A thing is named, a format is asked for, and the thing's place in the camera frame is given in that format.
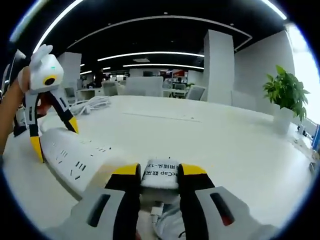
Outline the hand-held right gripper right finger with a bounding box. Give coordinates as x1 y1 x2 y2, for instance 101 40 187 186
178 162 279 240

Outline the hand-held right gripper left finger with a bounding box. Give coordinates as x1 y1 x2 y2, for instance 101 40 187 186
41 162 143 240

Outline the white power strip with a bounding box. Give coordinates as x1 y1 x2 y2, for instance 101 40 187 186
39 126 142 201

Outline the curved ceiling light strip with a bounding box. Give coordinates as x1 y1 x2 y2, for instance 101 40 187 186
34 0 288 51

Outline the white desk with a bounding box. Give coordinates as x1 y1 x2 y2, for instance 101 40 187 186
0 94 318 230

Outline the long ceiling light strip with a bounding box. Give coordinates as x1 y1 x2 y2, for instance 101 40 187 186
96 51 205 62

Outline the person's left hand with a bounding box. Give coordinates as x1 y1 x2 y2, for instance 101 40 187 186
36 91 58 118

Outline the white office chair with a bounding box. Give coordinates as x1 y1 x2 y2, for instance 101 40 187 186
63 86 79 105

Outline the white partition panel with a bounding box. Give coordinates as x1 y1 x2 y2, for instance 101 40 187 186
124 75 165 98

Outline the white plant pot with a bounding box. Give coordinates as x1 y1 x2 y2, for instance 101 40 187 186
272 103 298 135

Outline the grey office chair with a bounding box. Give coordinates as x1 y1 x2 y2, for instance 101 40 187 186
185 84 206 101

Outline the blue box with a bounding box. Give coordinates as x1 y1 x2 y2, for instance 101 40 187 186
311 124 320 151

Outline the green potted plant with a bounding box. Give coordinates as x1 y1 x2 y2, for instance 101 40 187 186
262 64 311 124

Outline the large bright window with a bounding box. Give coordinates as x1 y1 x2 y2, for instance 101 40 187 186
291 23 320 122

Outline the white power strip cable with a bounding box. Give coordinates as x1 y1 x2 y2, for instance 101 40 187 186
66 95 113 118

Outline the desk cable slot cover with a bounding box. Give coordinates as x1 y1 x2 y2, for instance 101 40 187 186
122 111 204 124

